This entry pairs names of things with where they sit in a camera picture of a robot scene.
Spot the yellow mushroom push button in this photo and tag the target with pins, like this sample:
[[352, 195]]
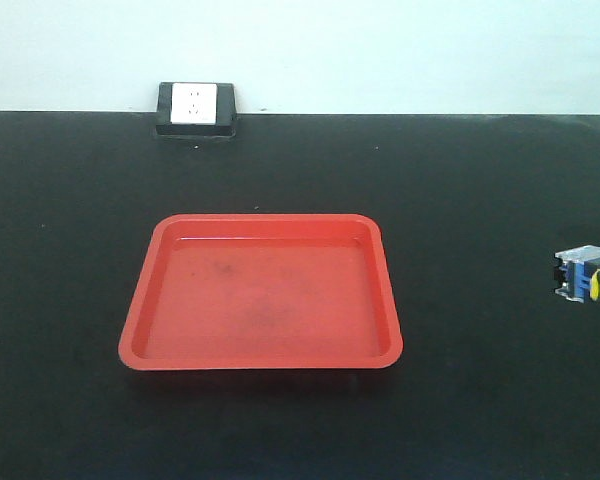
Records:
[[577, 274]]

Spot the white wall power socket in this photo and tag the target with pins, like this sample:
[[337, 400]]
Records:
[[196, 109]]

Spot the red plastic tray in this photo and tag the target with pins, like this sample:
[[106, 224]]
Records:
[[262, 291]]

